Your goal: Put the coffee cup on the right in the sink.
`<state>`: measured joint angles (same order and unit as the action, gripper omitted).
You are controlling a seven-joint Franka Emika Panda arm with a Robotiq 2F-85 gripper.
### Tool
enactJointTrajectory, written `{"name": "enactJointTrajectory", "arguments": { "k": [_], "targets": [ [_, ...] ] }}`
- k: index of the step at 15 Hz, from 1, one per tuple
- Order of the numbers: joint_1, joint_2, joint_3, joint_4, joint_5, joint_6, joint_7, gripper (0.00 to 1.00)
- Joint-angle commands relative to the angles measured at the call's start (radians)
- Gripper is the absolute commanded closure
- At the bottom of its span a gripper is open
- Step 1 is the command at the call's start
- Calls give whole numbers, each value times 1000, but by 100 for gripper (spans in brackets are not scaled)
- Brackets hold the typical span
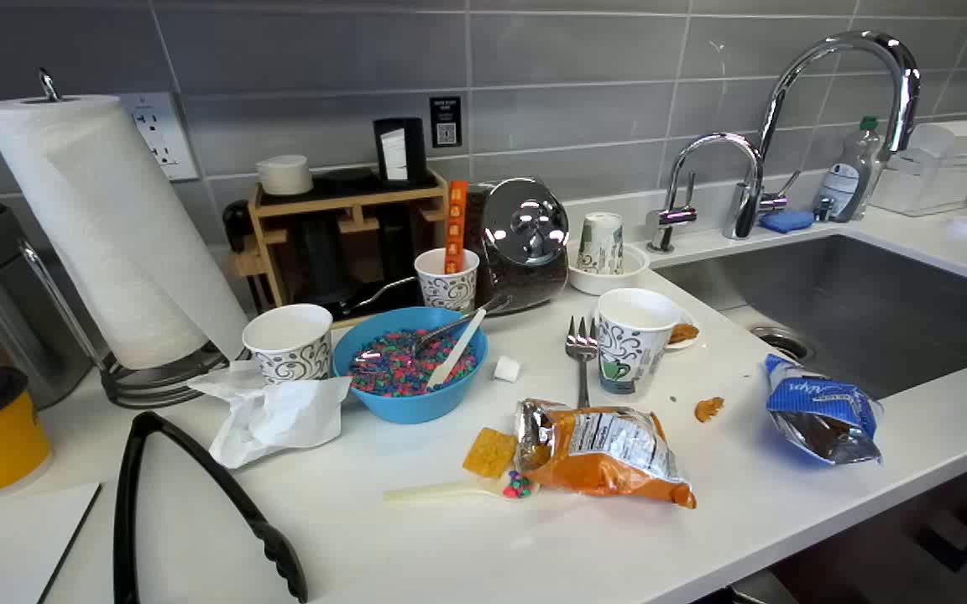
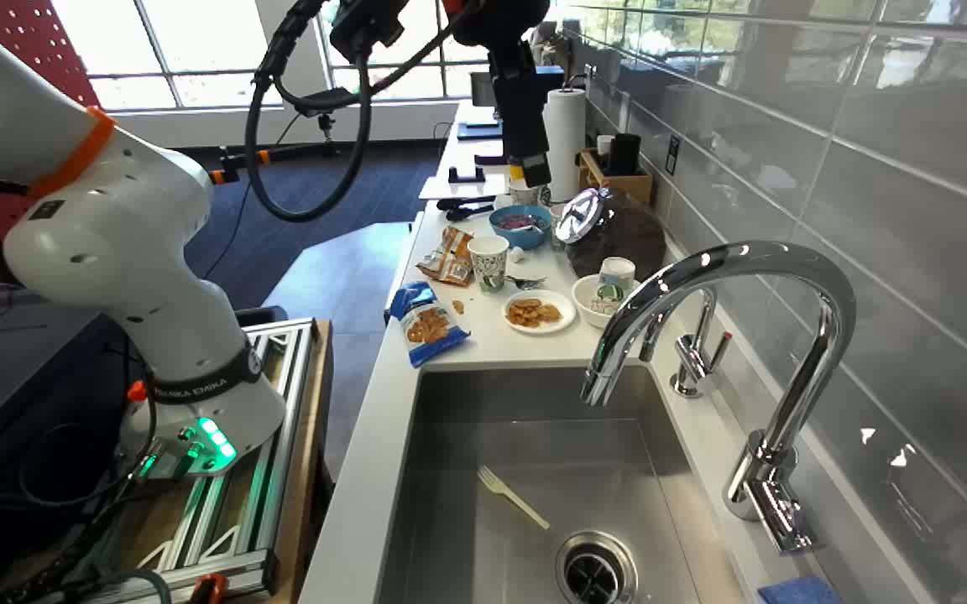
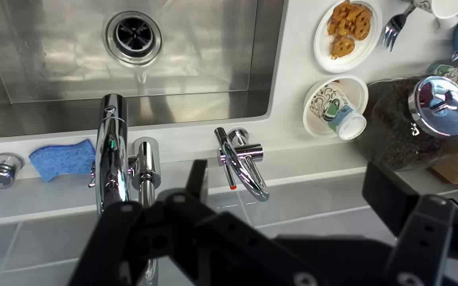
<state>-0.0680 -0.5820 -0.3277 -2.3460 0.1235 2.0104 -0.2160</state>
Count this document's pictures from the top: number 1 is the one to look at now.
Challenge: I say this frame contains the dish soap bottle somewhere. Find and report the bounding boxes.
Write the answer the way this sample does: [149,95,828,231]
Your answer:
[820,113,881,221]

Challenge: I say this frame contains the green patterned paper coffee cup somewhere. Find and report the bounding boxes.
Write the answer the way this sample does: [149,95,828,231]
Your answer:
[594,288,682,394]

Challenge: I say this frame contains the white paper sheet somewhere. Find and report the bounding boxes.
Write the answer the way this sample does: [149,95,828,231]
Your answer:
[0,482,101,604]

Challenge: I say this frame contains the white saucer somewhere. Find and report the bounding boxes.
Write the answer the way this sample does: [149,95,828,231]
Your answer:
[566,244,649,297]

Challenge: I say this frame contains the orange stick packet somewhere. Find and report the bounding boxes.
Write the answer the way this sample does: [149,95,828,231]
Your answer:
[444,180,471,276]

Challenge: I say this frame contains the white wall outlet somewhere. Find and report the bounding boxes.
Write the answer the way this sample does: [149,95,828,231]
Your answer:
[121,91,199,180]

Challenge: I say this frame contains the white plastic spoon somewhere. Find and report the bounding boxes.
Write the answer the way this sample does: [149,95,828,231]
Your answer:
[427,305,487,389]

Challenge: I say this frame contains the orange cracker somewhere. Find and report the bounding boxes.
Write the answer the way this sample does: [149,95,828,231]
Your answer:
[464,428,517,479]

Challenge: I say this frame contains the orange food crumb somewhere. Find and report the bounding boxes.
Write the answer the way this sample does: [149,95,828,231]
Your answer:
[692,397,726,424]

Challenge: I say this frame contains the stainless steel canister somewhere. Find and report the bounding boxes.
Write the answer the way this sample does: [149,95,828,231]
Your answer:
[0,204,87,409]

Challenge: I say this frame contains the small chrome faucet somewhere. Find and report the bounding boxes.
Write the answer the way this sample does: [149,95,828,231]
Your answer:
[649,131,763,252]

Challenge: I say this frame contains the blue sponge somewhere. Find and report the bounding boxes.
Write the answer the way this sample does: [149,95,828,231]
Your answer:
[757,207,815,236]

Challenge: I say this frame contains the stainless steel sink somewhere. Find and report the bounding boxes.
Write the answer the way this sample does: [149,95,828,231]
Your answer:
[664,236,967,401]

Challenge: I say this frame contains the black napkin dispenser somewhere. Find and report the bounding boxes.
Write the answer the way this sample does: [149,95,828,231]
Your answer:
[373,118,427,185]

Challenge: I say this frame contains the clear plastic container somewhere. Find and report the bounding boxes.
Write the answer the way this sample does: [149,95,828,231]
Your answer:
[874,121,967,217]

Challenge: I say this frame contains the metal paper towel holder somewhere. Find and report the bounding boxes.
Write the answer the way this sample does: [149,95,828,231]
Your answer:
[32,63,234,413]

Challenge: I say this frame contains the paper cup with orange stick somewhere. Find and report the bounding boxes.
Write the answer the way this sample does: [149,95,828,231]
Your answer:
[414,248,478,312]

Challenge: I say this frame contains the white paper towel roll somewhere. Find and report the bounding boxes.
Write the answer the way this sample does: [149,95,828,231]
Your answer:
[0,95,246,368]

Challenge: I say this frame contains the paper cup on saucer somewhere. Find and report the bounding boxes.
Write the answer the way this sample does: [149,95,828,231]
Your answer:
[576,213,624,273]

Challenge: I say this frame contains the tall chrome faucet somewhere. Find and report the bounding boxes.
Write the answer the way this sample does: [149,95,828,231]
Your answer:
[727,29,924,240]

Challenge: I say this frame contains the blue cereal bowl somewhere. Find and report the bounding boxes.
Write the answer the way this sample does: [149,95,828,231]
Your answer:
[333,305,487,424]

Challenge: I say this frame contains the crumpled white napkin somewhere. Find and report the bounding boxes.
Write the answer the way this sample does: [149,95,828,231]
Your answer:
[192,362,350,471]

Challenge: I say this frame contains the white sugar cube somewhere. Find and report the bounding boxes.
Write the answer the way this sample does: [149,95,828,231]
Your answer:
[493,355,521,384]

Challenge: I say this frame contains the black patterned paper cup left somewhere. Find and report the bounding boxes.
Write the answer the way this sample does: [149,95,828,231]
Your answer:
[242,303,333,384]

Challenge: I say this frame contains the black tongs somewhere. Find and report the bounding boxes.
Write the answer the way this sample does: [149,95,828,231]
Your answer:
[109,413,309,604]

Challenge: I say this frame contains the wooden organizer rack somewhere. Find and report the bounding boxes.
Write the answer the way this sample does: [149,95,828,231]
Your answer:
[220,168,445,318]

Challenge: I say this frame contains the silver fork on counter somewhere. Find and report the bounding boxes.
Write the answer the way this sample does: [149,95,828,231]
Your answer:
[565,315,598,409]

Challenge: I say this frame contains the small cookie by cup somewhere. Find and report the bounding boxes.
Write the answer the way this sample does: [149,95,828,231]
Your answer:
[664,324,697,352]

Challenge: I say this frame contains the blue snack bag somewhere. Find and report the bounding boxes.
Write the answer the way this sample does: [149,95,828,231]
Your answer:
[763,355,880,466]

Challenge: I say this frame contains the small white cup on rack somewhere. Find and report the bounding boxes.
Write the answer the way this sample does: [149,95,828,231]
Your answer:
[254,156,311,197]

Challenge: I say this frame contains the orange chip bag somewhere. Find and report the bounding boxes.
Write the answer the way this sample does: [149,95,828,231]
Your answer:
[514,401,697,512]

